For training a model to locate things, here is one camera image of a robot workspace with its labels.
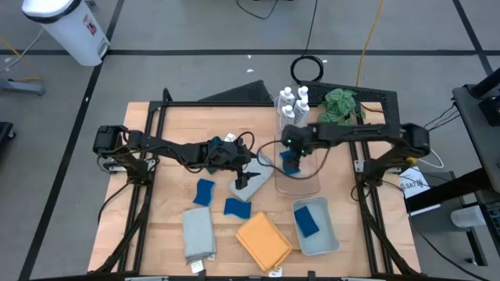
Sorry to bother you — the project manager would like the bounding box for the grey side desk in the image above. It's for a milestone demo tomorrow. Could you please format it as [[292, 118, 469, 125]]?
[[452, 84, 500, 193]]

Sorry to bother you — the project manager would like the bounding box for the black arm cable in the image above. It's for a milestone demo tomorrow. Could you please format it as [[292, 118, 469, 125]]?
[[255, 139, 332, 181], [236, 131, 256, 151]]

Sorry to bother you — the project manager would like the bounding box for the green potted plant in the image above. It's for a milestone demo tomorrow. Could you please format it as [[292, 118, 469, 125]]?
[[316, 87, 367, 126]]

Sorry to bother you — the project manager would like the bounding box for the black monitor stand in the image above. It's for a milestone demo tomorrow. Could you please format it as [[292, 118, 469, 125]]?
[[467, 66, 500, 126]]

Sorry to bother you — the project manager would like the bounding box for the translucent plastic cylinder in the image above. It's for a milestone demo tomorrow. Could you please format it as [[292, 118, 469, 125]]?
[[449, 205, 488, 229]]

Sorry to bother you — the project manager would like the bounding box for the large clear plastic container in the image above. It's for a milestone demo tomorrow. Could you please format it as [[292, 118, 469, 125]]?
[[273, 132, 322, 196]]

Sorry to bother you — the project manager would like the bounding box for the blue wavy-edged sponge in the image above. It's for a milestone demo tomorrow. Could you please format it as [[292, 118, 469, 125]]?
[[293, 205, 320, 238], [223, 197, 253, 220], [192, 178, 216, 207], [278, 150, 302, 176]]

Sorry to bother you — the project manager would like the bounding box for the small clear plastic container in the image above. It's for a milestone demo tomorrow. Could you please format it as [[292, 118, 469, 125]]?
[[274, 95, 312, 137]]

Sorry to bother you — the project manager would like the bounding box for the grey rolling stand base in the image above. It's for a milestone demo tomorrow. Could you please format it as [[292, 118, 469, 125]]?
[[0, 76, 47, 97]]

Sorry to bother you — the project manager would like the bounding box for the black triangular panel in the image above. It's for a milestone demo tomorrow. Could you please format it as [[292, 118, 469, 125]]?
[[198, 80, 274, 105]]

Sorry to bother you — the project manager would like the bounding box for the dark green folded towel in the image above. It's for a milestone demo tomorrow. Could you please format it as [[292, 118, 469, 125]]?
[[205, 132, 238, 176]]

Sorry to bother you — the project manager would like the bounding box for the grey terry towel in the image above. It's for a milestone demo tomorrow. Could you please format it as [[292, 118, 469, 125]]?
[[181, 206, 218, 275]]

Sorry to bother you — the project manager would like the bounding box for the black floor cable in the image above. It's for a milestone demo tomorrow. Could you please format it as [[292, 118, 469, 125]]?
[[235, 0, 280, 20]]

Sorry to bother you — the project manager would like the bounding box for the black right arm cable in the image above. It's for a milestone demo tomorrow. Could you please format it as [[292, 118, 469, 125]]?
[[255, 139, 332, 181]]

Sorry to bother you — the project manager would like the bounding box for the white pedal trash can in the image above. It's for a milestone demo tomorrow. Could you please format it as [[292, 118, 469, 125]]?
[[21, 0, 112, 67]]

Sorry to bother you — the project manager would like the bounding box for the grey plastic bin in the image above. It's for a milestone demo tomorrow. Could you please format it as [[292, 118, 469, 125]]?
[[291, 196, 341, 257]]

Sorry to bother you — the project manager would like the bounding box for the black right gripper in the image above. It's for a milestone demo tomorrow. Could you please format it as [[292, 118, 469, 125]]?
[[280, 124, 318, 171]]

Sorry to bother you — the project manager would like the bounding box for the grey waffle-weave towel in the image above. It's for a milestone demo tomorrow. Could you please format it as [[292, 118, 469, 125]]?
[[228, 154, 275, 202]]

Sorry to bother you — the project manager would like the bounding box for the yellow hanging cable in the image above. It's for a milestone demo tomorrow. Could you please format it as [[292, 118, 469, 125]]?
[[355, 0, 386, 87]]

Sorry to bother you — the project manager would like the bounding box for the black coiled hanging cable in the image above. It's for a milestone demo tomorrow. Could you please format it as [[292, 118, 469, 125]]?
[[289, 0, 325, 85]]

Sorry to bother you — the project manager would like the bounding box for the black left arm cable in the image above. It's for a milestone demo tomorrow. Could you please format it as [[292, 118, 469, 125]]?
[[236, 131, 256, 151]]

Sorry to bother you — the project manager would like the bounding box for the black desk beam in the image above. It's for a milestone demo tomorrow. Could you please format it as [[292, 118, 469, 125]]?
[[405, 167, 500, 214]]

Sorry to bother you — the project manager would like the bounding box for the white paper with writing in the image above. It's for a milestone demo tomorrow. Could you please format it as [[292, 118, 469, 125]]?
[[398, 166, 431, 200]]

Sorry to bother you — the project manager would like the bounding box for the orange folded towel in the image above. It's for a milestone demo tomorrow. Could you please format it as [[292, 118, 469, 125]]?
[[235, 212, 294, 278]]

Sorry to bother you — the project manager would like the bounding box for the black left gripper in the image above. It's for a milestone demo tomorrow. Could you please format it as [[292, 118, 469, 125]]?
[[202, 136, 262, 191]]

